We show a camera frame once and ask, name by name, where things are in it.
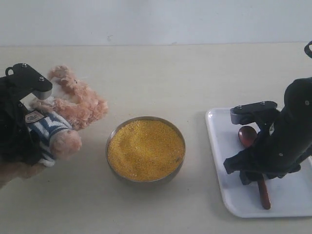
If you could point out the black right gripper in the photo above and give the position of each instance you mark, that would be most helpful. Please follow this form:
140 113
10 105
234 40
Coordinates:
249 177

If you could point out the pink teddy bear striped sweater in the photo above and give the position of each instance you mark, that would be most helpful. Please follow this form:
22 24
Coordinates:
72 106

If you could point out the dark red wooden spoon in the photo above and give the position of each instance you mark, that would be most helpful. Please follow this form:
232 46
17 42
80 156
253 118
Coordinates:
247 135

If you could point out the metal bowl of yellow millet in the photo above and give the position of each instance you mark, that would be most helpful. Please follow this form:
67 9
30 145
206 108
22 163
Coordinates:
145 149

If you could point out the black cloth-covered right robot arm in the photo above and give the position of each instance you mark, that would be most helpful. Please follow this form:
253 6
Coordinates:
284 139

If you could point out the white rectangular tray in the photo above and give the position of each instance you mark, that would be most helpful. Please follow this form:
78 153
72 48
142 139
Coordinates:
290 196

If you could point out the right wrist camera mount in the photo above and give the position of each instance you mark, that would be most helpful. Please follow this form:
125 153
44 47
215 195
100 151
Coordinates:
261 113

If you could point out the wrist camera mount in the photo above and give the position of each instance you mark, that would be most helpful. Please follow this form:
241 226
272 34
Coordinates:
261 113
21 80

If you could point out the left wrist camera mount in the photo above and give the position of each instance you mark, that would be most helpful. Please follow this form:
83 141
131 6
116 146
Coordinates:
21 80

